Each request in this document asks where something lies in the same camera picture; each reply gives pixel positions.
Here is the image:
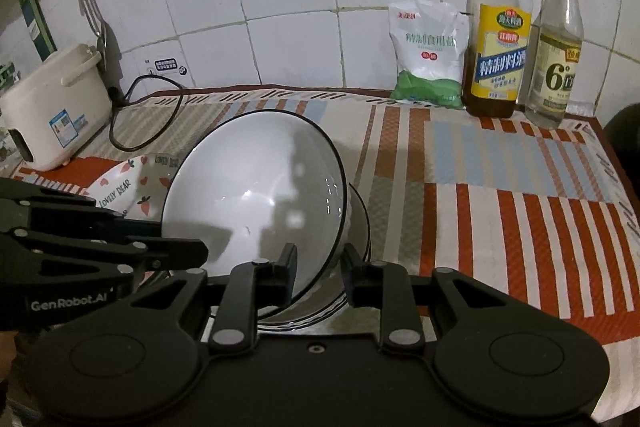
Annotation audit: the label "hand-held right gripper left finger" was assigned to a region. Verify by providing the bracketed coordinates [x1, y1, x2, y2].
[131, 243, 299, 355]

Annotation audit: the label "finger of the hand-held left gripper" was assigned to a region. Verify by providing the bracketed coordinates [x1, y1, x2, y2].
[0, 178, 162, 239]
[0, 227, 210, 280]

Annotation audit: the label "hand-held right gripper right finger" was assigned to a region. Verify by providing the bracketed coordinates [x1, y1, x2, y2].
[339, 247, 507, 355]

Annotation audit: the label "white strawberry print plate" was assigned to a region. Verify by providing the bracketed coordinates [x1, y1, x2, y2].
[85, 152, 181, 221]

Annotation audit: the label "white ribbed bowl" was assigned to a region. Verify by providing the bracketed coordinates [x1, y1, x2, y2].
[256, 182, 372, 334]
[161, 111, 349, 304]

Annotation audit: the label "white rice cooker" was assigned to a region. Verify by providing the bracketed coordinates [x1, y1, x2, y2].
[0, 43, 114, 172]

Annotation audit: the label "striped tablecloth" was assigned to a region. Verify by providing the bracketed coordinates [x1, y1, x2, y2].
[10, 87, 640, 423]

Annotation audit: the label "hanging metal tongs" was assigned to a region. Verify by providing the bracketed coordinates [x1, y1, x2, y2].
[69, 0, 109, 74]

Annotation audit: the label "green box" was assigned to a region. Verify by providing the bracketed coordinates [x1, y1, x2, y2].
[17, 0, 54, 60]

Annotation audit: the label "white green salt bag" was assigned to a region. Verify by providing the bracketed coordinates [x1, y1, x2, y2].
[389, 0, 471, 110]

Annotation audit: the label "yellow label oil bottle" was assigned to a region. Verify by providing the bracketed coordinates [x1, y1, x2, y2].
[462, 0, 534, 118]

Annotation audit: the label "clear vinegar bottle yellow cap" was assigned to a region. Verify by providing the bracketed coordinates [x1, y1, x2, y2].
[525, 0, 585, 130]

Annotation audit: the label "dark round object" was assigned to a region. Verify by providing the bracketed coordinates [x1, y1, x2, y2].
[602, 104, 640, 160]

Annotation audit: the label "black power cord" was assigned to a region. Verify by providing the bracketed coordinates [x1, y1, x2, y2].
[108, 74, 184, 153]

